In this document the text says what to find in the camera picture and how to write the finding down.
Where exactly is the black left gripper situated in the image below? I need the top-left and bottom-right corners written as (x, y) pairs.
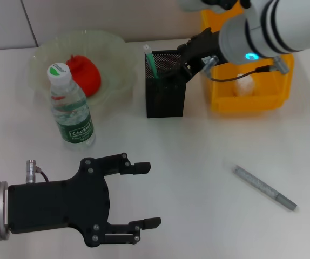
top-left (8, 153), bottom-right (162, 248)

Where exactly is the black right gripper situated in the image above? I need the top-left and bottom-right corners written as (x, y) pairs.
top-left (159, 28), bottom-right (222, 83)

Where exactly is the green pen with white cap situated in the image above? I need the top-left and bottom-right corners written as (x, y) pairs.
top-left (143, 44), bottom-right (160, 79)

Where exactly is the white paper ball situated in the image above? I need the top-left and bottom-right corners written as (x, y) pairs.
top-left (233, 72), bottom-right (255, 97)

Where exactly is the red-orange toy fruit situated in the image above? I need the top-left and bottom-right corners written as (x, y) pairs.
top-left (65, 54), bottom-right (102, 98)

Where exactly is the clear green-label water bottle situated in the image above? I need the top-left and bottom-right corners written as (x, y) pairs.
top-left (46, 62), bottom-right (96, 146)

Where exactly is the black mesh pen holder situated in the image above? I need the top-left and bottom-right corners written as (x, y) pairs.
top-left (144, 49), bottom-right (187, 119)

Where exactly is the clear wavy glass fruit plate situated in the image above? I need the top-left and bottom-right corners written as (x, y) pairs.
top-left (26, 29), bottom-right (138, 110)

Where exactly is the grey pen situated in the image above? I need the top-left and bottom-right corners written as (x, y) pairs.
top-left (233, 165), bottom-right (298, 212)

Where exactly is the yellow plastic bin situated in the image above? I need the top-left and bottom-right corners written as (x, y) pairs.
top-left (200, 8), bottom-right (295, 114)

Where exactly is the silver right wrist cable connector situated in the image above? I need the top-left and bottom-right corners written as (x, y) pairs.
top-left (202, 55), bottom-right (220, 72)

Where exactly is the silver wrist cable connector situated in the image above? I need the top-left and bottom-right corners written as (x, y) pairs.
top-left (26, 160), bottom-right (49, 184)
top-left (202, 55), bottom-right (220, 72)

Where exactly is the dark right wrist cable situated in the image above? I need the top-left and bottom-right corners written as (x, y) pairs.
top-left (210, 64), bottom-right (272, 83)

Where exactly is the silver left wrist cable connector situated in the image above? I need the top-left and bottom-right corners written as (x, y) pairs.
top-left (26, 160), bottom-right (49, 184)

